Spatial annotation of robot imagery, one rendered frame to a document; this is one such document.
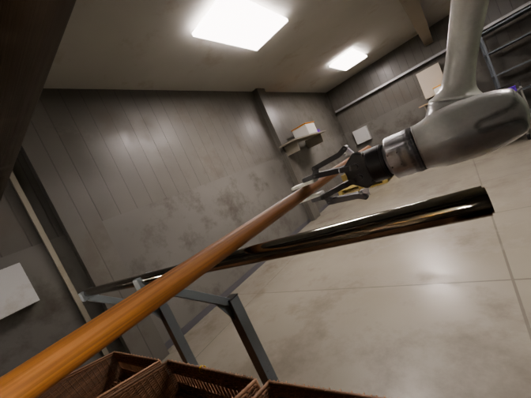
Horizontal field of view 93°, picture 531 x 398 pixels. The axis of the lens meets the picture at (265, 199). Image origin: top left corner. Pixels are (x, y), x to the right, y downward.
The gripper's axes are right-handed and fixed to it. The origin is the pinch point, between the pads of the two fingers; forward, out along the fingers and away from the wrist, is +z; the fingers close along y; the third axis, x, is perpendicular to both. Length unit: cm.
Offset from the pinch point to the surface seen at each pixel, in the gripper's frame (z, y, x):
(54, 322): 274, 28, -12
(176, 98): 261, -182, 230
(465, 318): -7, 120, 105
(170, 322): 86, 33, -7
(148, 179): 267, -71, 127
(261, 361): 38, 48, -8
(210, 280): 266, 86, 143
